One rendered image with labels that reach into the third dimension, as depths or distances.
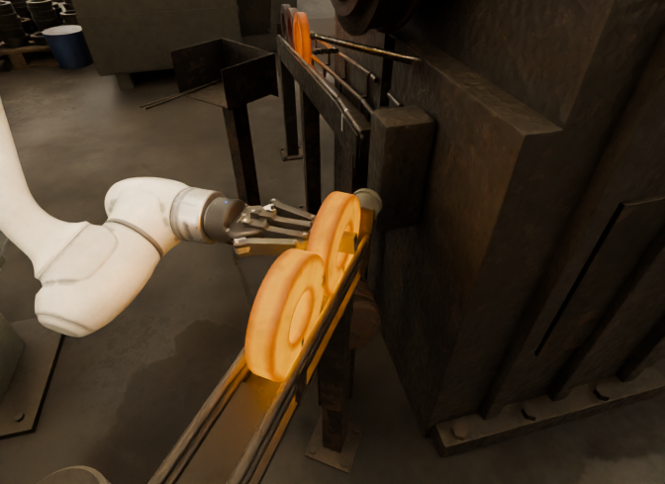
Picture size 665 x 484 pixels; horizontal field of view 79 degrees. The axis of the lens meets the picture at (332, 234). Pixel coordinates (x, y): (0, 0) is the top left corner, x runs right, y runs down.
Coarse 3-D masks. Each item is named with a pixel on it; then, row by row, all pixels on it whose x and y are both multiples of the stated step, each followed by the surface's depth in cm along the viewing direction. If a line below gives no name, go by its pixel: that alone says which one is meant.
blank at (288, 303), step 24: (288, 264) 44; (312, 264) 46; (264, 288) 42; (288, 288) 41; (312, 288) 49; (264, 312) 41; (288, 312) 43; (312, 312) 51; (264, 336) 41; (288, 336) 44; (264, 360) 42; (288, 360) 46
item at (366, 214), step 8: (360, 208) 64; (368, 208) 64; (360, 216) 65; (368, 216) 64; (360, 224) 66; (368, 224) 65; (360, 232) 67; (368, 232) 66; (360, 240) 68; (368, 256) 69
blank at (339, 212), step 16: (336, 192) 58; (320, 208) 54; (336, 208) 54; (352, 208) 58; (320, 224) 53; (336, 224) 53; (352, 224) 61; (320, 240) 53; (336, 240) 54; (336, 256) 56; (336, 272) 58
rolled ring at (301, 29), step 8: (296, 16) 145; (304, 16) 143; (296, 24) 150; (304, 24) 142; (296, 32) 154; (304, 32) 142; (296, 40) 156; (304, 40) 143; (296, 48) 156; (304, 48) 144; (304, 56) 147
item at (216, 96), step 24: (192, 48) 131; (216, 48) 138; (240, 48) 134; (192, 72) 135; (216, 72) 142; (240, 72) 119; (264, 72) 125; (192, 96) 132; (216, 96) 130; (240, 96) 122; (264, 96) 129; (240, 120) 136; (240, 144) 140; (240, 168) 147; (240, 192) 156
